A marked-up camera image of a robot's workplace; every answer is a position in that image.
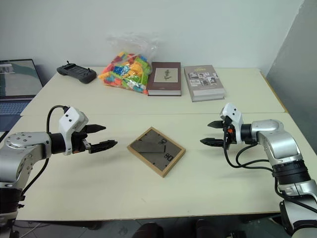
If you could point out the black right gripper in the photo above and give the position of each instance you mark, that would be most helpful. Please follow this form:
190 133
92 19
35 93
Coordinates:
227 131

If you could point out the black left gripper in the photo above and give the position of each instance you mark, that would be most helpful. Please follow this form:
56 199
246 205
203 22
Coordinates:
78 140

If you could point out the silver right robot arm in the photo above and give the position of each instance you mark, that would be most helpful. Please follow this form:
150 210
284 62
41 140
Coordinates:
282 158

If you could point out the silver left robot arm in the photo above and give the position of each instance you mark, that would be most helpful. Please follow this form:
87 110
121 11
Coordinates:
22 151

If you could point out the grey photo-cover book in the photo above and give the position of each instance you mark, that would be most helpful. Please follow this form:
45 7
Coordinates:
204 81

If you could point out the open laptop computer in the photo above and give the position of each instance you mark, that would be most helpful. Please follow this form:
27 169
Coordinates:
16 85

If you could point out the black handheld remote controller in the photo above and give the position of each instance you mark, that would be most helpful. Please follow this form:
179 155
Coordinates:
76 72

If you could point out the brown hardcover book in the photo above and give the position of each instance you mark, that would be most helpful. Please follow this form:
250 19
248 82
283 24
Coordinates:
165 78

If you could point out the bag of colourful building blocks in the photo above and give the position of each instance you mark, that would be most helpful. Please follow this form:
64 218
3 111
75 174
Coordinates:
127 67

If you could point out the dark rounded shape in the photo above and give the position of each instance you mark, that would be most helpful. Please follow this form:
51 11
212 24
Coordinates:
148 230

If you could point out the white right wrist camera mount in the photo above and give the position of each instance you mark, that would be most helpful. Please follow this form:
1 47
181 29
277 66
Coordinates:
234 119

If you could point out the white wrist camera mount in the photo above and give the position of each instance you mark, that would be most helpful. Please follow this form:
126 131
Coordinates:
234 119
70 124

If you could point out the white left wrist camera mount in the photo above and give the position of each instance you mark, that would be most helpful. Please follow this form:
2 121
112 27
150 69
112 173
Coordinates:
70 124

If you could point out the wooden picture frame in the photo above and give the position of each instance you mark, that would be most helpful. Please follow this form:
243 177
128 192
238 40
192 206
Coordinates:
156 151

